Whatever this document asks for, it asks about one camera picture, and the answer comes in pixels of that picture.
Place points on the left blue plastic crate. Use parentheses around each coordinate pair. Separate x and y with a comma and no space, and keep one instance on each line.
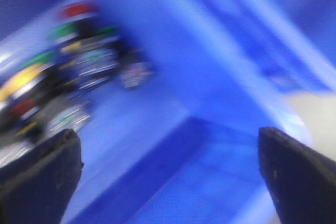
(174,139)

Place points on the green push button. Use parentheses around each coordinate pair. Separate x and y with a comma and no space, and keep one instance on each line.
(63,30)
(40,58)
(108,31)

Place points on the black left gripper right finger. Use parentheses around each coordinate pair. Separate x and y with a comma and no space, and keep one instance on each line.
(300,180)

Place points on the red mushroom push button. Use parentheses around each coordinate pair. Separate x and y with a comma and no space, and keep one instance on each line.
(76,11)

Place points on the yellow mushroom push button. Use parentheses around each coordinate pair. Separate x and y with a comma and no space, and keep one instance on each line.
(21,82)

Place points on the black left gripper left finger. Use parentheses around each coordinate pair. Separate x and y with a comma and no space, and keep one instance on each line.
(38,186)

